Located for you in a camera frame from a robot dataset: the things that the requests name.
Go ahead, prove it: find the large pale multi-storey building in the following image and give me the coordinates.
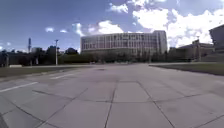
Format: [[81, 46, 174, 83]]
[[80, 30, 169, 56]]

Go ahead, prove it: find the grey concrete slab pavement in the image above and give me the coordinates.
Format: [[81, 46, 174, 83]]
[[0, 63, 224, 128]]

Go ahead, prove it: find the lamp pole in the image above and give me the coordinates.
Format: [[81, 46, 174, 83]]
[[54, 39, 59, 66]]

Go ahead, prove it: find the row of dark trees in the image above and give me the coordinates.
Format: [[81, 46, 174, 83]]
[[0, 45, 169, 67]]

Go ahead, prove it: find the dark low building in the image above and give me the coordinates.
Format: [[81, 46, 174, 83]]
[[168, 39, 215, 62]]

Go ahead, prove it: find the grass strip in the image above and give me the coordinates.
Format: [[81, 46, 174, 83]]
[[0, 65, 91, 79], [148, 62, 224, 77]]

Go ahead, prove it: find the tall mast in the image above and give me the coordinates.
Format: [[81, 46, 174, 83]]
[[27, 37, 32, 54]]

